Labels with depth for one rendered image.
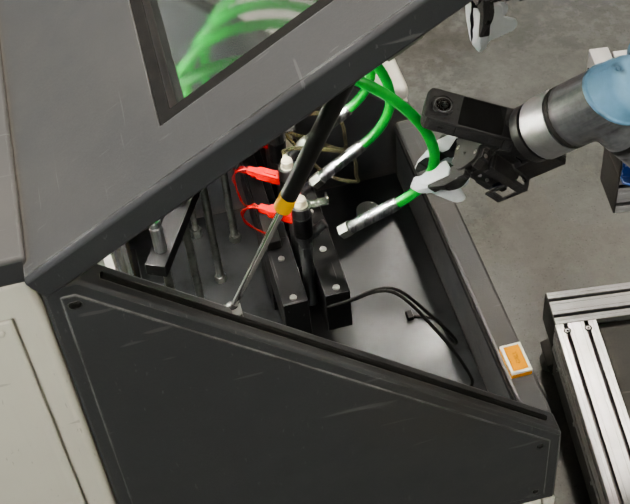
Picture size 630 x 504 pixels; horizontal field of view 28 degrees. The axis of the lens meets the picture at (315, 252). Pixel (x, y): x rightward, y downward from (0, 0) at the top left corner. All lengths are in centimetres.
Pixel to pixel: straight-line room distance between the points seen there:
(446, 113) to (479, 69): 221
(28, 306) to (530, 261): 205
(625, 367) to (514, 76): 122
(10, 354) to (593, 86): 67
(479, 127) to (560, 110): 11
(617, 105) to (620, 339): 143
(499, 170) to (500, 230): 171
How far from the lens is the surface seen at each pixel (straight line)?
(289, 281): 183
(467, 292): 185
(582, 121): 140
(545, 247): 319
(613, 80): 137
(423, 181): 158
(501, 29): 177
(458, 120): 147
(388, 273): 203
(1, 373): 134
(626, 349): 274
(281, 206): 125
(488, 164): 151
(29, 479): 150
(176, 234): 175
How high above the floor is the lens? 236
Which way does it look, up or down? 48 degrees down
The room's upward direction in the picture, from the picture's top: 6 degrees counter-clockwise
